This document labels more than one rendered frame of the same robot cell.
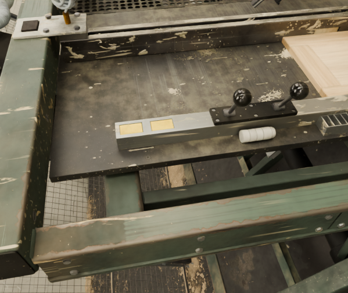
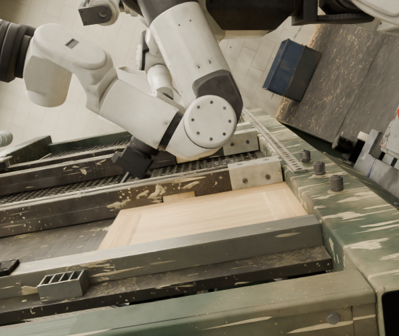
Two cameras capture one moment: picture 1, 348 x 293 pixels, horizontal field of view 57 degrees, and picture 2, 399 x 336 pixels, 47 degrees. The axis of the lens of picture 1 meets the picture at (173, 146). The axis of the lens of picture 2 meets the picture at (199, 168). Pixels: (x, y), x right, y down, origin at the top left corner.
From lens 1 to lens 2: 0.84 m
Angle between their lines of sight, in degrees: 39
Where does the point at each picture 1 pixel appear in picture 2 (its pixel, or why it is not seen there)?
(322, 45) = (158, 212)
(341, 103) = (82, 259)
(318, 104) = (51, 262)
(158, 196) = not seen: outside the picture
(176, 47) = not seen: outside the picture
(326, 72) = (124, 235)
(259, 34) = (87, 209)
